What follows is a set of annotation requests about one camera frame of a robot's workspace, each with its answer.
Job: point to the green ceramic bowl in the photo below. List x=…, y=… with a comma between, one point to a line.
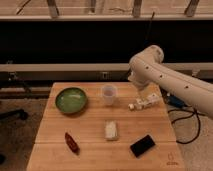
x=71, y=100

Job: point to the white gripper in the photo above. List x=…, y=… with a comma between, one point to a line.
x=139, y=81

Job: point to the white toy with wheels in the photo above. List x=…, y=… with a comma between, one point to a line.
x=140, y=104

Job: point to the black smartphone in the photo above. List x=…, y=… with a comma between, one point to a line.
x=141, y=146

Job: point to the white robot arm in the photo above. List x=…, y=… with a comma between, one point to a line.
x=146, y=67

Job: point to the white ceramic cup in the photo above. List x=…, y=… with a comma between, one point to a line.
x=109, y=94

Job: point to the black chair base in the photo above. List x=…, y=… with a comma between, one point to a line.
x=20, y=113

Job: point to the white rectangular block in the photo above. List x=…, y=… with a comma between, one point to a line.
x=111, y=130

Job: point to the red toy object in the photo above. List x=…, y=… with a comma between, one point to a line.
x=71, y=143

